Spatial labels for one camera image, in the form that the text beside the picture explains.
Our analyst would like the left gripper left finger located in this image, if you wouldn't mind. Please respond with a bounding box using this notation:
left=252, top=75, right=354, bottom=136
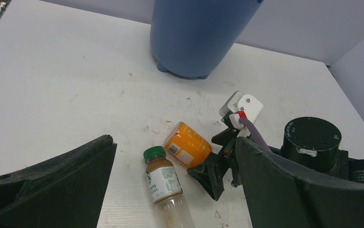
left=0, top=135, right=117, bottom=228

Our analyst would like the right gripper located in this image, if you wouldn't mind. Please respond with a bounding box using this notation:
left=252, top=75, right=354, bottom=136
left=187, top=128, right=242, bottom=201

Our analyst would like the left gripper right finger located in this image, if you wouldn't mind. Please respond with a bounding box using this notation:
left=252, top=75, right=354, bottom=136
left=236, top=137, right=364, bottom=228

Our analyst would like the plain orange juice bottle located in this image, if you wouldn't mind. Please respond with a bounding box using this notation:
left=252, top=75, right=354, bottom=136
left=163, top=122, right=212, bottom=168

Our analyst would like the cloudy bottle green cap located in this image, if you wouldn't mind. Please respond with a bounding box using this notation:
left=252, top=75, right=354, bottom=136
left=143, top=146, right=196, bottom=228

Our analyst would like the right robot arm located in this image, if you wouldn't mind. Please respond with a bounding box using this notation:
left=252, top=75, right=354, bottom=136
left=187, top=116, right=364, bottom=200

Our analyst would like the blue plastic bin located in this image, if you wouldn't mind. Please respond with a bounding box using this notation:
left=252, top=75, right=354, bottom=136
left=150, top=0, right=262, bottom=79

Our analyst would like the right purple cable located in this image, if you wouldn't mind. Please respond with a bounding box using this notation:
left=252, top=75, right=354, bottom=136
left=239, top=117, right=274, bottom=153

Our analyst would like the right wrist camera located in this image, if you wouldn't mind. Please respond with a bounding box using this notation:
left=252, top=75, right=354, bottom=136
left=219, top=91, right=264, bottom=130

